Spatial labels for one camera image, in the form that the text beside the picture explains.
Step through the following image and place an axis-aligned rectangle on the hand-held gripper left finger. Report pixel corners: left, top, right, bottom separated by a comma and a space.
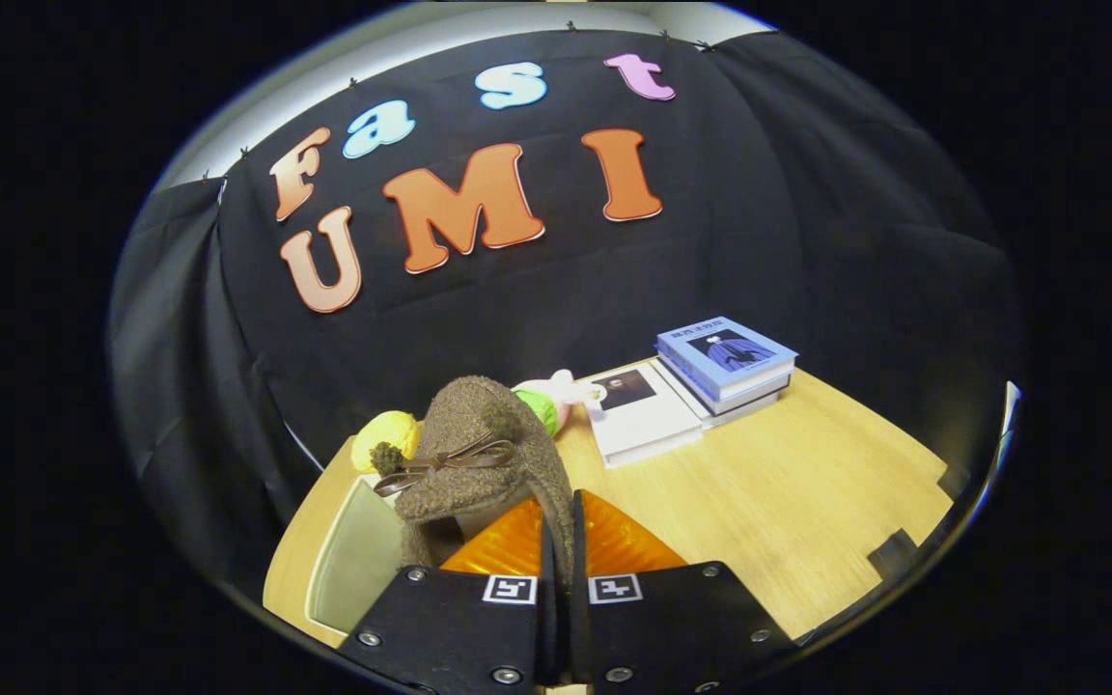
336, 494, 562, 695

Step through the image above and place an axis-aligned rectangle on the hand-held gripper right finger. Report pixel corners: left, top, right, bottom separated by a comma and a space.
570, 489, 800, 695

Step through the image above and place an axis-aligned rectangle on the beige fabric storage box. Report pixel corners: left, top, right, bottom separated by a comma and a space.
305, 473, 407, 636

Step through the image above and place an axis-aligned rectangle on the brown fuzzy shoe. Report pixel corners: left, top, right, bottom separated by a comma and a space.
370, 375, 576, 580

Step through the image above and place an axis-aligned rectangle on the yellow plush ball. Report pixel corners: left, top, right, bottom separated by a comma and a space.
351, 410, 422, 474

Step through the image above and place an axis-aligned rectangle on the white book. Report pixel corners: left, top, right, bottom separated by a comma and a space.
583, 362, 705, 469

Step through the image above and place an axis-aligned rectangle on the dark-edged book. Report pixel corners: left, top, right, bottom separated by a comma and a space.
657, 362, 793, 429

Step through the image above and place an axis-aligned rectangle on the green plush toy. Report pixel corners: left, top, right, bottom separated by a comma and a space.
513, 370, 607, 437

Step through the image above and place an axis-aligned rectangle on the blue cover book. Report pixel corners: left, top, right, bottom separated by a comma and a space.
654, 316, 800, 402

